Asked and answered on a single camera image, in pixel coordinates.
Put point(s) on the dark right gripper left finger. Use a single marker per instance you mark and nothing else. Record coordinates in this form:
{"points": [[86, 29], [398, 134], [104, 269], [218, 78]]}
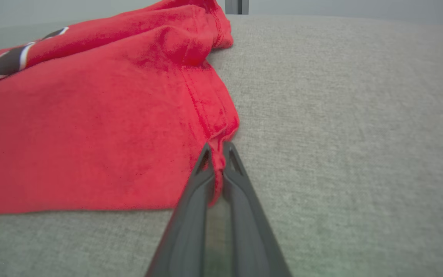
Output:
{"points": [[185, 238]]}

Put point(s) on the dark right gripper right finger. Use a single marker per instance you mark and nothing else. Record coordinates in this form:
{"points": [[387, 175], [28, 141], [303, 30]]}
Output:
{"points": [[250, 238]]}

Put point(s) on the red basketball jersey black lettering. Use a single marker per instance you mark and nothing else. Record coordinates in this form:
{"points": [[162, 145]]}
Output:
{"points": [[90, 134]]}

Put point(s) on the grey fabric sofa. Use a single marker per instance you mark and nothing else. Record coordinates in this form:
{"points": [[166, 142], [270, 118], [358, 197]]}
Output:
{"points": [[340, 154]]}

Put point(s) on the grey partition post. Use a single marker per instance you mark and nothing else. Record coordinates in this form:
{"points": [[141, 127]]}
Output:
{"points": [[237, 5]]}

